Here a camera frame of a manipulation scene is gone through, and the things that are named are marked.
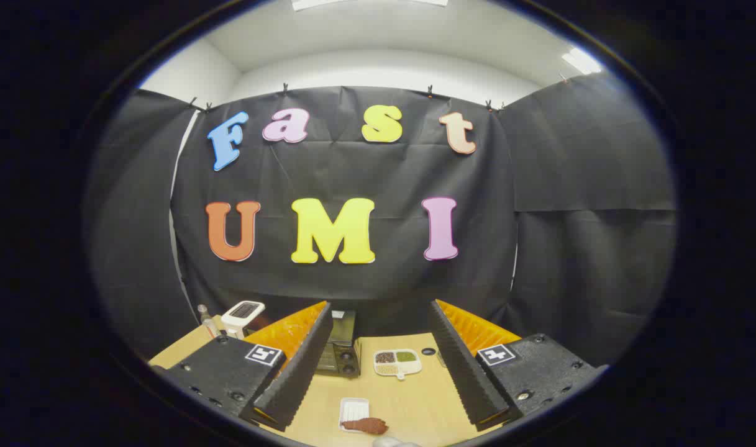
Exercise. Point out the white divided spice plate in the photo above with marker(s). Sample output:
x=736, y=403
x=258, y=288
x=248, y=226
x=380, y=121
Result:
x=396, y=361

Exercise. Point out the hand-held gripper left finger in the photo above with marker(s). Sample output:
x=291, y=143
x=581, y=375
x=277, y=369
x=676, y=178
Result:
x=303, y=366

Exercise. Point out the white rectangular plastic tray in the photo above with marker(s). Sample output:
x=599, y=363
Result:
x=354, y=408

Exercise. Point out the clear bottle with orange label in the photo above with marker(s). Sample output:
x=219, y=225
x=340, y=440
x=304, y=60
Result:
x=205, y=321

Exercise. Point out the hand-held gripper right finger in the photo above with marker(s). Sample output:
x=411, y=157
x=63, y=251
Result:
x=461, y=366

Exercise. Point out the brown meat steak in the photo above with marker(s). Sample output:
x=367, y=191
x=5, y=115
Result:
x=368, y=426

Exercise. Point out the ceiling light panel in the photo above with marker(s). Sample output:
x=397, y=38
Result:
x=581, y=61

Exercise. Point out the white bread toaster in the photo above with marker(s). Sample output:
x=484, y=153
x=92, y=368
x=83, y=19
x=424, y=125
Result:
x=242, y=310

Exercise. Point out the black toaster oven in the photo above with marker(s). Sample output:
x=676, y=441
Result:
x=343, y=347

